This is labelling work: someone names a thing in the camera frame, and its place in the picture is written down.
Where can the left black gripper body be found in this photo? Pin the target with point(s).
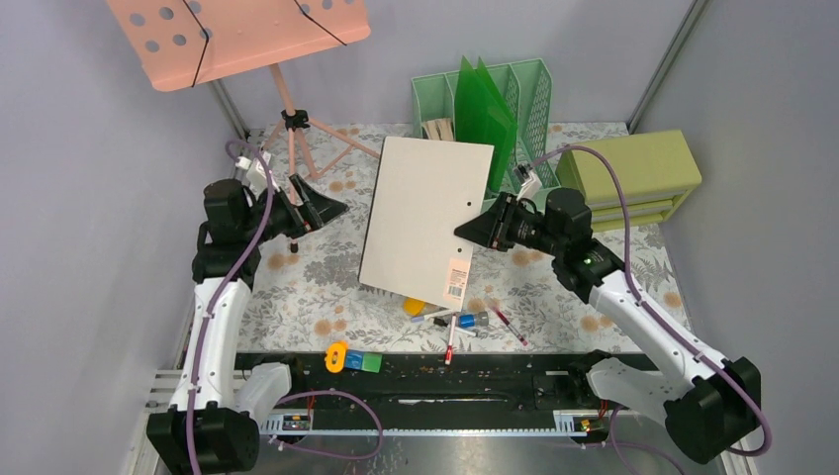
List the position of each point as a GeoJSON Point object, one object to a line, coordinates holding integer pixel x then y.
{"type": "Point", "coordinates": [281, 219]}

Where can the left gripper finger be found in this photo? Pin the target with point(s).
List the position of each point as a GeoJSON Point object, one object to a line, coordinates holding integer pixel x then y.
{"type": "Point", "coordinates": [306, 197]}
{"type": "Point", "coordinates": [321, 210]}

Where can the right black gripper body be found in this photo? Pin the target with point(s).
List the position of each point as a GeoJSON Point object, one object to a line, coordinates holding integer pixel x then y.
{"type": "Point", "coordinates": [526, 229]}

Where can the beige notebook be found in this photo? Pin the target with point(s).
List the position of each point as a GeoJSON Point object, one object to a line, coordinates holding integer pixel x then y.
{"type": "Point", "coordinates": [424, 190]}

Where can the treehouse paperback book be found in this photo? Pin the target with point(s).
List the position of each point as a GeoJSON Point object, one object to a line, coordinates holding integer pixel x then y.
{"type": "Point", "coordinates": [444, 129]}

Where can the green plastic folder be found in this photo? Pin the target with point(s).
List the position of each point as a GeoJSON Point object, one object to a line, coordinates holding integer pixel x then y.
{"type": "Point", "coordinates": [482, 115]}

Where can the green file organizer rack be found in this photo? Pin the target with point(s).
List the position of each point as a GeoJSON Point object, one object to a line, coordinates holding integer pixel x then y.
{"type": "Point", "coordinates": [527, 88]}

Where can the olive green drawer box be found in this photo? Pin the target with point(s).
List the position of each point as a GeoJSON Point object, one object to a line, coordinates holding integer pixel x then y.
{"type": "Point", "coordinates": [656, 172]}

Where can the yellow blue green toy block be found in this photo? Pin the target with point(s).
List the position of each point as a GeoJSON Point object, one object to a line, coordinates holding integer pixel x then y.
{"type": "Point", "coordinates": [340, 357]}

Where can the purple paperback book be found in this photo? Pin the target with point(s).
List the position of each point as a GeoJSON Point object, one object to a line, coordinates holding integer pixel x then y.
{"type": "Point", "coordinates": [430, 130]}

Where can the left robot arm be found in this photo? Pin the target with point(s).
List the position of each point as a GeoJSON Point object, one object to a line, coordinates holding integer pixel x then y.
{"type": "Point", "coordinates": [268, 382]}

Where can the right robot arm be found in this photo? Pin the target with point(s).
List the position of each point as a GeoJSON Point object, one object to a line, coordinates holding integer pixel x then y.
{"type": "Point", "coordinates": [705, 401]}

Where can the blue grey glue stick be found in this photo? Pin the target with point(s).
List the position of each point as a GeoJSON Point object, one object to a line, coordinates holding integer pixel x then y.
{"type": "Point", "coordinates": [470, 321]}

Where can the yellow grey eraser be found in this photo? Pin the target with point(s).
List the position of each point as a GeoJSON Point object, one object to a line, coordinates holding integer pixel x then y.
{"type": "Point", "coordinates": [413, 307]}

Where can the red white marker pen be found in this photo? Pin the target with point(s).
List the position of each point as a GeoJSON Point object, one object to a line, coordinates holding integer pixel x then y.
{"type": "Point", "coordinates": [452, 326]}

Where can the pink music stand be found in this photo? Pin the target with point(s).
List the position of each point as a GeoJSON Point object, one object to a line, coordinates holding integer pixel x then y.
{"type": "Point", "coordinates": [182, 44]}

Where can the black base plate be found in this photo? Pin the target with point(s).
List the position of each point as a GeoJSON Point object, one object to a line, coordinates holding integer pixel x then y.
{"type": "Point", "coordinates": [484, 392]}

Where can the aluminium frame rail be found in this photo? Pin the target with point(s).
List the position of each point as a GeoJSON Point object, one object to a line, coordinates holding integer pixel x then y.
{"type": "Point", "coordinates": [202, 431]}

